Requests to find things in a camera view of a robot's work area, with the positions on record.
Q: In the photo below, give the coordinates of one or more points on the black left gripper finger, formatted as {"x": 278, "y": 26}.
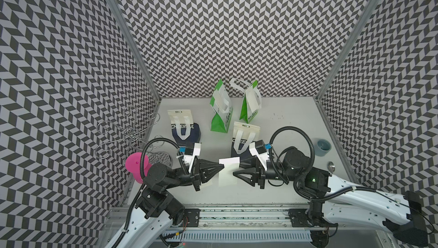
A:
{"x": 208, "y": 171}
{"x": 204, "y": 165}

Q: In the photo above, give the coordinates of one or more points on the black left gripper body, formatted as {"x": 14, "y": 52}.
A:
{"x": 195, "y": 178}

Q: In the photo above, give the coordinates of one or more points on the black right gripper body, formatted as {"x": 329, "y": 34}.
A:
{"x": 262, "y": 175}

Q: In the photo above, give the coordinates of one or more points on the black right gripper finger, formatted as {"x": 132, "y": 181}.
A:
{"x": 250, "y": 163}
{"x": 248, "y": 176}

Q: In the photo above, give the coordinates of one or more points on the cream receipt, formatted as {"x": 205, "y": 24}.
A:
{"x": 226, "y": 177}
{"x": 221, "y": 101}
{"x": 254, "y": 99}

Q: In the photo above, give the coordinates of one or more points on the navy cream Cheerful bag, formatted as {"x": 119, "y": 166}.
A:
{"x": 243, "y": 135}
{"x": 184, "y": 129}

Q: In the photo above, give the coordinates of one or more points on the green white bag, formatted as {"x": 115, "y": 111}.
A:
{"x": 221, "y": 121}
{"x": 242, "y": 86}

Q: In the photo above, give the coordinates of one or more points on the green white bag front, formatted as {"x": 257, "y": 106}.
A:
{"x": 221, "y": 121}

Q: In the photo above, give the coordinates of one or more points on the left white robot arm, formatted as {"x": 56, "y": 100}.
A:
{"x": 154, "y": 209}

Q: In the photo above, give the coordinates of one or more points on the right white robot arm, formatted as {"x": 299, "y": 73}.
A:
{"x": 334, "y": 200}

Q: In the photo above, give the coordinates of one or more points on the pink plastic cup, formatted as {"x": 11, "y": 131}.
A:
{"x": 132, "y": 164}

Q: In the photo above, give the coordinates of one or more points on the grey blue cup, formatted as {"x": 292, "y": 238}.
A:
{"x": 321, "y": 146}

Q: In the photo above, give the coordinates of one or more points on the metal spoon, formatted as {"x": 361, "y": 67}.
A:
{"x": 331, "y": 167}

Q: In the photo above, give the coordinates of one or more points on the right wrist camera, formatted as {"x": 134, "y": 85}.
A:
{"x": 259, "y": 150}

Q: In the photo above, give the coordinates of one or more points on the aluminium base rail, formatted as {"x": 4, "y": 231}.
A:
{"x": 248, "y": 217}

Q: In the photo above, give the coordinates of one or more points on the white vented cable duct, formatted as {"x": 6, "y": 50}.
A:
{"x": 240, "y": 236}

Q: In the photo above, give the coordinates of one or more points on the silver wire stand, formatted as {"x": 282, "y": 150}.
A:
{"x": 131, "y": 135}

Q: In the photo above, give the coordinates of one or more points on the aluminium corner post left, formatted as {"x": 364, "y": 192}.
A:
{"x": 124, "y": 28}

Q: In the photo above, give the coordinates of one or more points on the aluminium corner post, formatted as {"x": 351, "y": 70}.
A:
{"x": 124, "y": 28}
{"x": 346, "y": 49}

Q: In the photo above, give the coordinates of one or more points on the aluminium corner post right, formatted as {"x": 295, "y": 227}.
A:
{"x": 346, "y": 49}

